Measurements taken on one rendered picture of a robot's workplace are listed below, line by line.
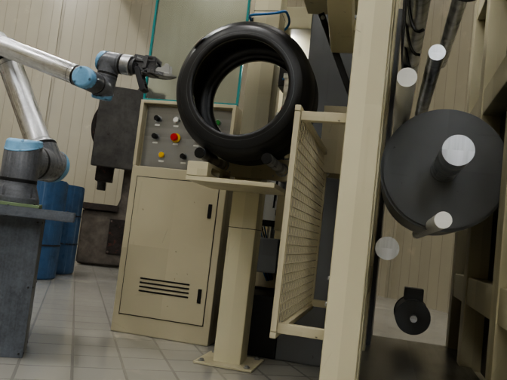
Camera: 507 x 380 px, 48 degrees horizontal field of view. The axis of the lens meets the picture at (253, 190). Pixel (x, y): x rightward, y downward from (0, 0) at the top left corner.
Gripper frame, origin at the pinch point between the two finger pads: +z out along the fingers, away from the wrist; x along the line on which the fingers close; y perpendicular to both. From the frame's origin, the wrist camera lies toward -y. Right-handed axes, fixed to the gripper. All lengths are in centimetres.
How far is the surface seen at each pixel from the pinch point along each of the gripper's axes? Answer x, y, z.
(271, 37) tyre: -11.8, 20.6, 42.0
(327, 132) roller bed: 20, -7, 68
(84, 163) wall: 739, -22, -472
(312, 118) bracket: -58, -18, 74
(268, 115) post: 27.9, -2.9, 38.5
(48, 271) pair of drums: 225, -138, -173
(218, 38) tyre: -11.9, 16.9, 20.4
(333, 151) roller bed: 20, -14, 73
